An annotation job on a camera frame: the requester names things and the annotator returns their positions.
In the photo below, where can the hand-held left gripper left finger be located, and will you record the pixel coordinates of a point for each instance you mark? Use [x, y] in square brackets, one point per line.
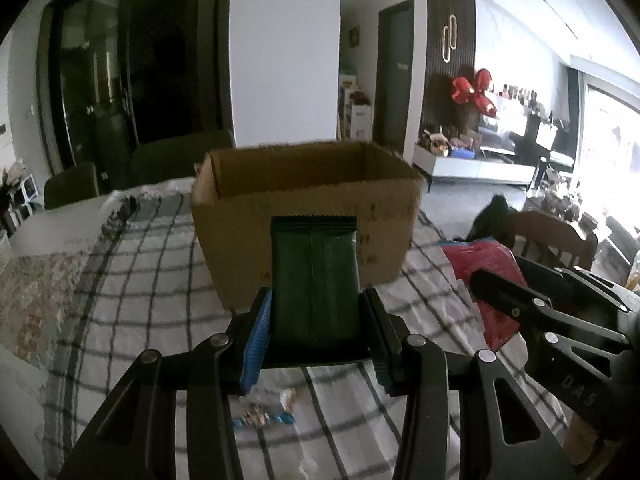
[256, 340]

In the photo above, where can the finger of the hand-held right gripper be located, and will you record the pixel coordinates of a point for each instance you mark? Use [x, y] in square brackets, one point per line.
[500, 292]
[550, 272]

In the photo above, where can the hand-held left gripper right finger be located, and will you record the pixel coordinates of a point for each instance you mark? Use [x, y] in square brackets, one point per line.
[382, 350]

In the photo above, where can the red snack packet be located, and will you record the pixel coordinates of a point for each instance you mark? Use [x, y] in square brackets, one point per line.
[480, 260]

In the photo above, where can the green snack packet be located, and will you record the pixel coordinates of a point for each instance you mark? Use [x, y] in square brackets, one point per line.
[315, 285]

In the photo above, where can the brown cardboard box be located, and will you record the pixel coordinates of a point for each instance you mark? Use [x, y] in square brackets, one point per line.
[310, 185]

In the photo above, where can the brown wooden chair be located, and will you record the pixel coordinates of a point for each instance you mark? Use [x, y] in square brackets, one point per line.
[545, 230]

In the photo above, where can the dark jacket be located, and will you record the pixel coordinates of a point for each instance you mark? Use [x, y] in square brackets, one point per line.
[492, 217]

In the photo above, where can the blue-wrapped candies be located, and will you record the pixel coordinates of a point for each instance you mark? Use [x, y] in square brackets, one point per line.
[260, 417]

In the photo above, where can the grey plaid tablecloth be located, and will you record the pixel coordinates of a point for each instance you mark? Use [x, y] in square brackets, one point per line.
[150, 285]

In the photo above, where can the red foil balloon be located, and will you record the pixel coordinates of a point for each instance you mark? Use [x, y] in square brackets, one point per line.
[484, 80]
[487, 105]
[462, 90]

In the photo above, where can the wide green upholstered chair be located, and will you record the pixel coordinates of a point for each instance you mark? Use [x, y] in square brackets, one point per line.
[175, 157]

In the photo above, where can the floral table runner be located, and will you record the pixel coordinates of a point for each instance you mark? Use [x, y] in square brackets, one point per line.
[35, 300]

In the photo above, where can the stack of hallway boxes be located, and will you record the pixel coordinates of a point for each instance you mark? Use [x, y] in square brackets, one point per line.
[356, 110]

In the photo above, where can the dark interior door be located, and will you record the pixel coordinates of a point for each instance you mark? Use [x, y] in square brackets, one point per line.
[395, 85]

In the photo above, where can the narrow green upholstered chair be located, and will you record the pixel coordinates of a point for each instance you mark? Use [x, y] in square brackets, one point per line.
[70, 185]

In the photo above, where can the small white appliance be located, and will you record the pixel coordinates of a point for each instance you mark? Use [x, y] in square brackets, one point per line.
[29, 186]

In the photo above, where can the stuffed toy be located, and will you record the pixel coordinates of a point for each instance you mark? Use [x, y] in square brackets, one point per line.
[12, 172]

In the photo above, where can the dark sliding glass door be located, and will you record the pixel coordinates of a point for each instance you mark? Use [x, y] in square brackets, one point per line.
[125, 60]

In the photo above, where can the dark slatted wall panel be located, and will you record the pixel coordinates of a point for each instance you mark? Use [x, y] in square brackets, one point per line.
[435, 85]

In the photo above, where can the gold loop wall ornament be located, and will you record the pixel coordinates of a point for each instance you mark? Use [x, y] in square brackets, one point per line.
[450, 37]

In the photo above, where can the wall wreath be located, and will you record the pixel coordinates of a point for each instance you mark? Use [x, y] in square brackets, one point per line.
[354, 36]

